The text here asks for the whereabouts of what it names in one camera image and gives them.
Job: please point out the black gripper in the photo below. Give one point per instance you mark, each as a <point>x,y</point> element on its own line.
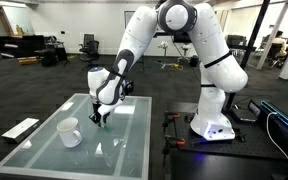
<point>95,108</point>

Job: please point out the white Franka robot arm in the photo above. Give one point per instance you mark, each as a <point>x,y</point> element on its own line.
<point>214,66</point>

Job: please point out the white ceramic mug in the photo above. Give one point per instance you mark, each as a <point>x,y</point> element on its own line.
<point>67,133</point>

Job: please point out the black office chair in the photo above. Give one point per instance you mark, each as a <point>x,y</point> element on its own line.
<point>90,53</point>
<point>88,37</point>

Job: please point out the black stool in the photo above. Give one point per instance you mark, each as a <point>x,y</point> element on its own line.
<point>47,55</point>

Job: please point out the yellow wooden boards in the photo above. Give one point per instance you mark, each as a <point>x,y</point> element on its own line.
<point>28,60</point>

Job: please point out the white tripod stand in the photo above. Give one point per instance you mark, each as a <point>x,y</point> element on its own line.
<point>164,46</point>

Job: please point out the black desk cabinet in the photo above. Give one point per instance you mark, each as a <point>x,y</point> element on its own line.
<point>20,45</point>

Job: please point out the black bin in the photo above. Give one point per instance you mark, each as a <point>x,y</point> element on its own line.
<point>194,61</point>

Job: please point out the small black flat box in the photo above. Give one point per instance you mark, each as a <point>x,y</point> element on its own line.
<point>244,116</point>

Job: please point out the black optical breadboard plate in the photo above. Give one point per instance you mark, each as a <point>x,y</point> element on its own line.
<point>250,143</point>

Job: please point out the black slanted pole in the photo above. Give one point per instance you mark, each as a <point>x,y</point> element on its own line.
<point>255,33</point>

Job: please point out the black controller box blue strip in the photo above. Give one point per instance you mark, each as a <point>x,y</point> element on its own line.
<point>280,126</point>

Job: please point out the seated person yellow shirt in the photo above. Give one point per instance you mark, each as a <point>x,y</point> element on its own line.
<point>281,41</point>

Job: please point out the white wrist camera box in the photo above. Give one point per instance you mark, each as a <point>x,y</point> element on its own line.
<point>112,106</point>

